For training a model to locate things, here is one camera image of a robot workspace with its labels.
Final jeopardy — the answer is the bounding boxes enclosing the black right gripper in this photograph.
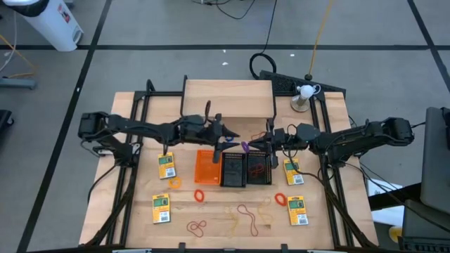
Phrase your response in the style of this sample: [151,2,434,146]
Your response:
[247,117,300,170]

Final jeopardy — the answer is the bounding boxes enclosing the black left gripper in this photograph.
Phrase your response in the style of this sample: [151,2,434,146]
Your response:
[206,112,242,165]

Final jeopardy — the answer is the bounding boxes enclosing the black plastic slotted basket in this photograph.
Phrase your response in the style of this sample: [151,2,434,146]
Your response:
[245,150,274,186]
[219,152,248,188]

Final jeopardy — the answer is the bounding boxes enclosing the orange plastic slotted basket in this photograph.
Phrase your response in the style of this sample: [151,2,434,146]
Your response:
[194,149,224,186]

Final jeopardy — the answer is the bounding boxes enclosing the yellow crayon box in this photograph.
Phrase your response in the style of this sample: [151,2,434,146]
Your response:
[283,157,305,186]
[151,193,172,225]
[286,195,310,226]

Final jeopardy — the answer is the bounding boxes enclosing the yellow rubber band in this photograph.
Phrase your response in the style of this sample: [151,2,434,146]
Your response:
[256,196,274,226]
[224,206,241,238]

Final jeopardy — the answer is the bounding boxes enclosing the book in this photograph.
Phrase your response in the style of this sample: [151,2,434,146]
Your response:
[157,151,177,181]

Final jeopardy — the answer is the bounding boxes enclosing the white bulb desk lamp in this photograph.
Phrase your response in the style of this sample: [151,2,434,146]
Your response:
[290,83,323,114]

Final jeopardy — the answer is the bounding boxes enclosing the wooden shelf riser black legs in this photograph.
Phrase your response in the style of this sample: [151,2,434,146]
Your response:
[179,74,278,133]

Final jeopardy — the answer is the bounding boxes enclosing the black perforated panel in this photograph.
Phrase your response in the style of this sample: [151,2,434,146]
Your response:
[259,70,347,98]

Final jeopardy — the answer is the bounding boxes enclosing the white paper sheet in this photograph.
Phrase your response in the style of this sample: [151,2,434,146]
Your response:
[366,178,405,226]

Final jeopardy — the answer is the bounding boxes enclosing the small yellow object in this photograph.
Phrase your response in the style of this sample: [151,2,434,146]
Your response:
[389,226,404,244]

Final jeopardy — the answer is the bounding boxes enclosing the grey laptop lid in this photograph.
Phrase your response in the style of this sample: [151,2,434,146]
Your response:
[420,106,450,216]

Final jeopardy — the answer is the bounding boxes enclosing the white cylindrical air purifier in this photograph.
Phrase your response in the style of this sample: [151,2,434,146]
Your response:
[1,0,85,53]

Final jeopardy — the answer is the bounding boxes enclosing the grey floor stand base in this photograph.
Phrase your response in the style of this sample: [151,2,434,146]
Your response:
[0,77,38,91]

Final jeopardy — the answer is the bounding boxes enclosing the black chair base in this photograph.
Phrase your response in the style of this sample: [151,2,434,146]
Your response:
[0,109,15,137]

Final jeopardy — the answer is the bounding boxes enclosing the black floor cable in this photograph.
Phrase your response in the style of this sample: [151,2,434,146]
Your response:
[248,0,279,81]

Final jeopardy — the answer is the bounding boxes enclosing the black aluminium table frame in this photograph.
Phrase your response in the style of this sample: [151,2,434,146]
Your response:
[79,79,380,251]

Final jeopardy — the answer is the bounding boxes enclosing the yellow hanging cable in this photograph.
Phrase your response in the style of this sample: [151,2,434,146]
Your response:
[304,0,334,81]

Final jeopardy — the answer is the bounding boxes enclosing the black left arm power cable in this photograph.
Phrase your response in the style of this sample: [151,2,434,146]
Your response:
[86,163,120,205]

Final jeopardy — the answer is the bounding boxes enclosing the thin yellow floor cable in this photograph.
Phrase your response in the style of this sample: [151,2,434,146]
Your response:
[0,33,37,79]

